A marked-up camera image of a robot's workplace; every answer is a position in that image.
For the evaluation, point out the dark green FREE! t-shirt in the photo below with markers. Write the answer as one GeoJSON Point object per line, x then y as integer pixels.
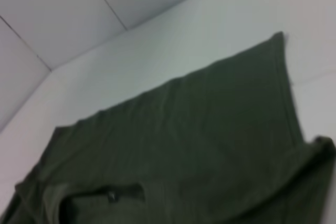
{"type": "Point", "coordinates": [183, 142]}

